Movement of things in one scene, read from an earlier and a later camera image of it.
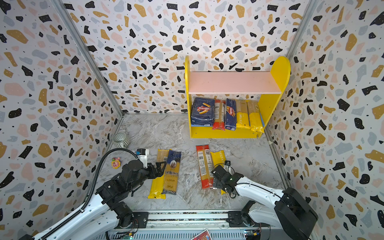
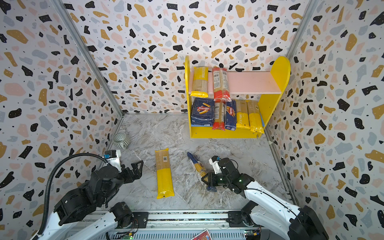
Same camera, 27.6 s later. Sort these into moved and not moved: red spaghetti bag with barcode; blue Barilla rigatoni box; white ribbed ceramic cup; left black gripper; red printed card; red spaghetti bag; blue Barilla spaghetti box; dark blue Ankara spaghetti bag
Moved: dark blue Ankara spaghetti bag; left black gripper; red spaghetti bag with barcode
Not moved: blue Barilla spaghetti box; red printed card; white ribbed ceramic cup; red spaghetti bag; blue Barilla rigatoni box
